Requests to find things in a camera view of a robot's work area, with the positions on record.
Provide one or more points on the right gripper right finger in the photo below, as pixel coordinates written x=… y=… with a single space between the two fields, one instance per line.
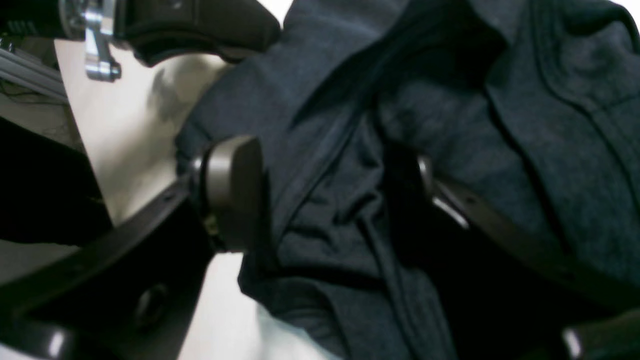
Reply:
x=506 y=297

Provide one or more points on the dark navy long-sleeve shirt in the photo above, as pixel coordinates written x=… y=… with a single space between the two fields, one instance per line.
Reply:
x=533 y=105

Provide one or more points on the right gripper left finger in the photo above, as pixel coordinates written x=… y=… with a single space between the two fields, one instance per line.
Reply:
x=132 y=293

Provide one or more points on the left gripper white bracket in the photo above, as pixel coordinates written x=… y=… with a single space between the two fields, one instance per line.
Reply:
x=153 y=30

